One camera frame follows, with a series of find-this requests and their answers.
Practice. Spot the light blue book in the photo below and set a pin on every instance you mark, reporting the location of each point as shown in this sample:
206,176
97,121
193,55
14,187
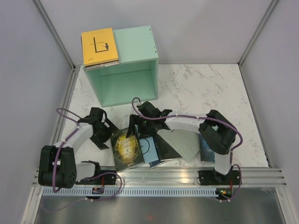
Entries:
148,148

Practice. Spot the mint green open cabinet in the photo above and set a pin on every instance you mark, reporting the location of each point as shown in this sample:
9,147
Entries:
136,75

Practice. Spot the grey green notebook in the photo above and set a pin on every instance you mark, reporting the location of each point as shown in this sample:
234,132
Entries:
185,143

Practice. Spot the green forest cover book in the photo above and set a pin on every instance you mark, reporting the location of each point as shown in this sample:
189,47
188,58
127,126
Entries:
127,152

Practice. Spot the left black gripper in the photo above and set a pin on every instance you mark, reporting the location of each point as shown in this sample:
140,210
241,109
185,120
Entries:
100,142

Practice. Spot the white slotted cable duct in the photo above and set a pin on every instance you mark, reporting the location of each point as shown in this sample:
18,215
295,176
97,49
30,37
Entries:
133,191

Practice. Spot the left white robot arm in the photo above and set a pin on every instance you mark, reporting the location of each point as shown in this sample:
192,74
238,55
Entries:
58,168

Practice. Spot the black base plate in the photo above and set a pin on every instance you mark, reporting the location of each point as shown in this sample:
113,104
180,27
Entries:
211,177
106,177

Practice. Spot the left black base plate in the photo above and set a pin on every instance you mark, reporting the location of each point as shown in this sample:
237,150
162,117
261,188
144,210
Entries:
106,177

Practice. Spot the yellow book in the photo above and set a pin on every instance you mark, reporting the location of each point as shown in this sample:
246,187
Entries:
100,34

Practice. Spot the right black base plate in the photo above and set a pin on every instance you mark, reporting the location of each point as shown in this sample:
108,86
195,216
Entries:
211,177

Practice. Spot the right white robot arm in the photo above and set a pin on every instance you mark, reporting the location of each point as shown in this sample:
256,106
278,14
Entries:
218,133

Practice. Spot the blue ocean cover book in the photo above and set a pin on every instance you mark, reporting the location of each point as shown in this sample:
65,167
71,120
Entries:
206,154

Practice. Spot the dark purple galaxy book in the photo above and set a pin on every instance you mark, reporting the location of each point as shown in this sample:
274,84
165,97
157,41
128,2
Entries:
102,65

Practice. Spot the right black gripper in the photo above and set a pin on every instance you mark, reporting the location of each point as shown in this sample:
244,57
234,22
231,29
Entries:
134,120

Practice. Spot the black file folder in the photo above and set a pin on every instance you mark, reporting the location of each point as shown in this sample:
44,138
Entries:
164,150

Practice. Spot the aluminium rail beam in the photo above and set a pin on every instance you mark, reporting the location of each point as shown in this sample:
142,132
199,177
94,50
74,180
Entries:
189,177

